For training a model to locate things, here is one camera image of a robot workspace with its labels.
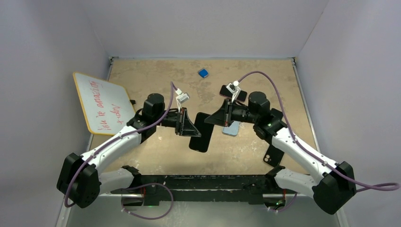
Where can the black phone with camera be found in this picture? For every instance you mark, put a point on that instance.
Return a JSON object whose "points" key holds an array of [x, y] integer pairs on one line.
{"points": [[201, 144]]}

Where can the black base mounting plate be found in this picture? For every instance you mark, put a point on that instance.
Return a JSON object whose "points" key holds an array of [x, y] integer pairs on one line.
{"points": [[253, 189]]}

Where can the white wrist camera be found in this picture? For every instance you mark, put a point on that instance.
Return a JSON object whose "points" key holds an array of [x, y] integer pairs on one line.
{"points": [[234, 89], [181, 97]]}

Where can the aluminium frame rail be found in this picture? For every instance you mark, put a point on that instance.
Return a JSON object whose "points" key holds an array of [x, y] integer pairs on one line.
{"points": [[106, 211]]}

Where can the black phone near top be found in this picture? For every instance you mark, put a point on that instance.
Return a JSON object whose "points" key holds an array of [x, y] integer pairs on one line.
{"points": [[226, 93]]}

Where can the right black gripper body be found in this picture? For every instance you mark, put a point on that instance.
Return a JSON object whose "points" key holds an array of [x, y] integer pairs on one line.
{"points": [[236, 113]]}

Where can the black phone case right edge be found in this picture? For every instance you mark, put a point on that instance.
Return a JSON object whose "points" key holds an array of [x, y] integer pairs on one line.
{"points": [[273, 156]]}

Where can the blue eraser block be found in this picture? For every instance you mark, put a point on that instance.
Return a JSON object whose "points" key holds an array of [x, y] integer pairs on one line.
{"points": [[203, 73]]}

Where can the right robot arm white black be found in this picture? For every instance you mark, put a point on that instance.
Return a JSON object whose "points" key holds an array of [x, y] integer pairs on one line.
{"points": [[323, 182]]}

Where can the white whiteboard yellow frame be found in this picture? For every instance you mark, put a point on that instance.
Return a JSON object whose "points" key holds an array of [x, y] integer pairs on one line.
{"points": [[106, 106]]}

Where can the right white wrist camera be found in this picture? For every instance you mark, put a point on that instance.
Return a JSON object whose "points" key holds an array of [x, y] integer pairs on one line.
{"points": [[234, 89]]}

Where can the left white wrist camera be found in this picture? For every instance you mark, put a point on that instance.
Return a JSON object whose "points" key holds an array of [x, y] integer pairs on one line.
{"points": [[181, 97]]}

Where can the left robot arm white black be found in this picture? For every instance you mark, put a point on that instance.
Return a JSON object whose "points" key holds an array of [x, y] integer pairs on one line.
{"points": [[83, 177]]}

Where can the light blue phone case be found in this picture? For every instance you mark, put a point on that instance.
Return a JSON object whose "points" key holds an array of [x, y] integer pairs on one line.
{"points": [[231, 130]]}

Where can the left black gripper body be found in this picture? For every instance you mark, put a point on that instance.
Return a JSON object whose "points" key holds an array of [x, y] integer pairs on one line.
{"points": [[174, 120]]}

